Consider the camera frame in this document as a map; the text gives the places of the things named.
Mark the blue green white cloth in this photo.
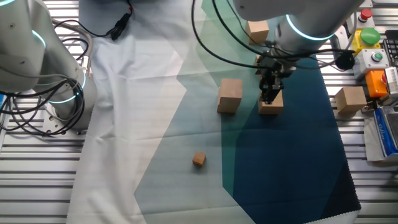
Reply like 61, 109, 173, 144
66, 0, 362, 224

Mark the large wooden cube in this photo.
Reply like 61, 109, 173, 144
257, 90, 284, 115
334, 86, 368, 114
216, 88, 239, 114
244, 20, 270, 45
220, 78, 244, 106
253, 54, 264, 77

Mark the black keyboard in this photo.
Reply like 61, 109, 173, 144
382, 29, 398, 68

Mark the black power cable with bundle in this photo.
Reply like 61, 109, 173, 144
54, 0, 134, 41

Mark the grey conduit hose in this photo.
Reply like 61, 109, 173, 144
51, 18, 94, 78

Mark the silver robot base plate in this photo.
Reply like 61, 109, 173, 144
40, 102, 90, 138

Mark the thick black gripper cable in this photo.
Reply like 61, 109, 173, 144
191, 0, 268, 70

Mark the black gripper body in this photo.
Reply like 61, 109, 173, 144
255, 55, 296, 82

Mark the grey foil pouch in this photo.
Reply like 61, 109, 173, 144
363, 117, 398, 162

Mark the grey box red button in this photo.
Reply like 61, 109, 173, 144
349, 8, 376, 34

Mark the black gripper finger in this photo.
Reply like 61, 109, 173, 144
269, 78, 284, 105
259, 77, 273, 105

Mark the orange box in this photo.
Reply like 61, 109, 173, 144
364, 68, 389, 99

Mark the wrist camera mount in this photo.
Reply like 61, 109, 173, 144
329, 24, 352, 60

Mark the black round cable connector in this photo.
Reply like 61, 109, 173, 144
335, 51, 356, 71

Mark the blue box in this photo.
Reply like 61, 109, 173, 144
373, 107, 398, 158

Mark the yellow box green button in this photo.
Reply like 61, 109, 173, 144
351, 27, 382, 55

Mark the small wooden cube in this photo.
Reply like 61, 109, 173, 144
192, 151, 207, 168

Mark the grey box green light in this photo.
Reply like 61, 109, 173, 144
353, 48, 391, 80

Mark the grey finned device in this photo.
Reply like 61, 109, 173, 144
382, 66, 398, 100

